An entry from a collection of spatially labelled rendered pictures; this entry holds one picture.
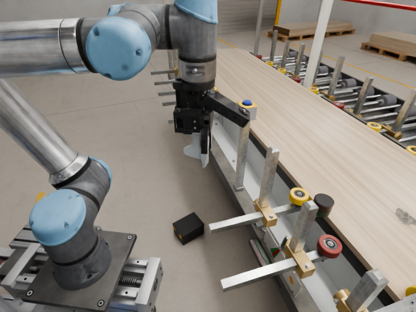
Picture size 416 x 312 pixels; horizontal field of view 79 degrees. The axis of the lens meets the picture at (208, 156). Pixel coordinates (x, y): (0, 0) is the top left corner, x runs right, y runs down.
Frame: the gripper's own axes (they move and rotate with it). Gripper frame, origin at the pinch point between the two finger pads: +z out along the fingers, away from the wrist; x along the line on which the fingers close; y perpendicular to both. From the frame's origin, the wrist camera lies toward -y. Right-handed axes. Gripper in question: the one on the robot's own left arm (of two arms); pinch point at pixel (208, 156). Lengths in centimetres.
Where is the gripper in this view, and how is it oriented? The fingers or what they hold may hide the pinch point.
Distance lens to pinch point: 64.5
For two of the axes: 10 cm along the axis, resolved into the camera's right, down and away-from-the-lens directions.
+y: -9.9, -0.8, 1.0
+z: 0.0, 8.0, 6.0
